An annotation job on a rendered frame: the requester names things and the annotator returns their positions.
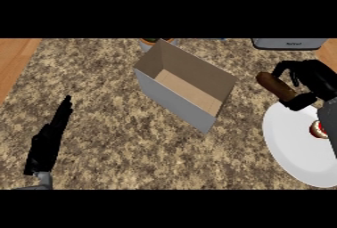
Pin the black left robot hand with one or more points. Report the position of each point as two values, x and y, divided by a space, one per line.
46 142

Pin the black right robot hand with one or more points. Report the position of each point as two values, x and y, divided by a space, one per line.
312 77

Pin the brown sweet potato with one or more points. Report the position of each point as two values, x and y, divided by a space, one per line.
275 86

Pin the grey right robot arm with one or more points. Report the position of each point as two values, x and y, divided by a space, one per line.
330 124

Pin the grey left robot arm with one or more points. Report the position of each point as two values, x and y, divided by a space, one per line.
43 180

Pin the white round plate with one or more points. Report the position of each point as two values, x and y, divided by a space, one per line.
297 148

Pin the open cardboard box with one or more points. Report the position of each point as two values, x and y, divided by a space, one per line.
183 86

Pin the pale grey appliance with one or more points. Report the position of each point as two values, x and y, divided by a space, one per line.
288 43

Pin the red and white can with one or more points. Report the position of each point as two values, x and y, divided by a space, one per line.
318 130

